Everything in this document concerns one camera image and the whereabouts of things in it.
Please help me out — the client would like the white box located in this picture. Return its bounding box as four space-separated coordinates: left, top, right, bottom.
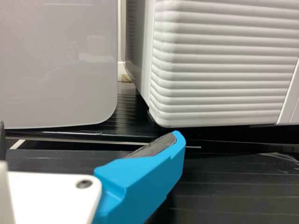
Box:
0 0 119 129

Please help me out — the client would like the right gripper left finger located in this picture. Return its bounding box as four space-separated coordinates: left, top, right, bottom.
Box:
0 120 5 161

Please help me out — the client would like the black platform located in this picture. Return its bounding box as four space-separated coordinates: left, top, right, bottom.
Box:
4 92 299 155
4 139 299 224

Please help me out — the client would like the incubator door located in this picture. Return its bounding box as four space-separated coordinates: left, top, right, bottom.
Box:
149 0 299 128

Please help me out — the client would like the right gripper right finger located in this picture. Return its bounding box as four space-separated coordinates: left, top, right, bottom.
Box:
93 130 187 224

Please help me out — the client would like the white incubator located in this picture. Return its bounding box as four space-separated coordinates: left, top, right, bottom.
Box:
125 0 154 105

